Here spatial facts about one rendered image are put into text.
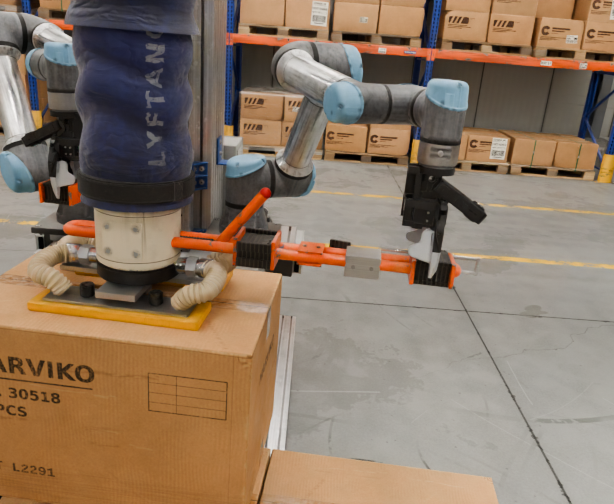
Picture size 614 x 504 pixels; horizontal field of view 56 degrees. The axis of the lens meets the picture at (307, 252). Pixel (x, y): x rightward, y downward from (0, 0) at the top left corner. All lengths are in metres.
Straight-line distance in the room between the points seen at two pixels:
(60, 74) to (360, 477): 1.24
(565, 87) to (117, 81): 9.58
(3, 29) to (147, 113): 0.92
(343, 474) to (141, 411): 0.66
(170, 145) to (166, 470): 0.63
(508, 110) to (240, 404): 9.26
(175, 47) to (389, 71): 8.63
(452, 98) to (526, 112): 9.14
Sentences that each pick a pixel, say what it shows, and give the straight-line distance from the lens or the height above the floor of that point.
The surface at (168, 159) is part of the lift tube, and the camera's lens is 1.12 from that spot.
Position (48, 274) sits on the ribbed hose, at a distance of 1.24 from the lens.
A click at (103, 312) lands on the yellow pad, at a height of 1.09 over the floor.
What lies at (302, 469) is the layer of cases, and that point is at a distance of 1.63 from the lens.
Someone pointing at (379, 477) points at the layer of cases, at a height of 0.54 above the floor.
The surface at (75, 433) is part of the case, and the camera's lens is 1.26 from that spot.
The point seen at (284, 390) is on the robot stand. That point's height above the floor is 0.21.
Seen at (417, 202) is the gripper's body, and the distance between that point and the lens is 1.10.
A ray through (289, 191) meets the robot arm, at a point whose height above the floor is 1.17.
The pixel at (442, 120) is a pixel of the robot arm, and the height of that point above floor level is 1.49.
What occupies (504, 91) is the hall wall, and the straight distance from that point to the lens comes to 10.06.
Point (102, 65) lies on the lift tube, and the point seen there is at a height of 1.54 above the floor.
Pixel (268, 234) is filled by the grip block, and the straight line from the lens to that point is 1.22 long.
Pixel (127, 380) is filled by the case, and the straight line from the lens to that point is 1.15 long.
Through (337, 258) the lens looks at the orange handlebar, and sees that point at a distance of 1.14.
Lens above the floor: 1.61
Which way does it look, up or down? 20 degrees down
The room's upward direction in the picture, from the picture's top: 4 degrees clockwise
